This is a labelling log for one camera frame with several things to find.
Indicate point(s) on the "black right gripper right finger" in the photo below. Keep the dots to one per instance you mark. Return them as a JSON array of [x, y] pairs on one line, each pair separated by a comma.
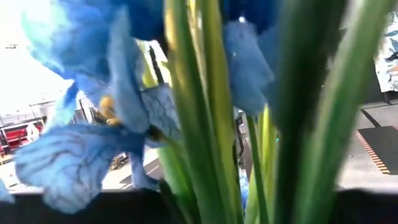
[[367, 208]]

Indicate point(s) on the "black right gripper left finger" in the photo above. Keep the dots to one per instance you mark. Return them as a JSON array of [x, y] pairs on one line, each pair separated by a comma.
[[130, 208]]

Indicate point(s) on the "blue artificial flower bunch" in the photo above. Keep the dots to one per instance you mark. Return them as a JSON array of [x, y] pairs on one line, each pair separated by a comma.
[[202, 124]]

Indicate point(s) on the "black mat with striped edge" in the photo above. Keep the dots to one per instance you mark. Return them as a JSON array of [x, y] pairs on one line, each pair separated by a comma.
[[382, 149]]

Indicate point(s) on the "white patterned cloth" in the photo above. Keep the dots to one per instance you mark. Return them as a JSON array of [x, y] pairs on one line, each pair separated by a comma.
[[388, 56]]

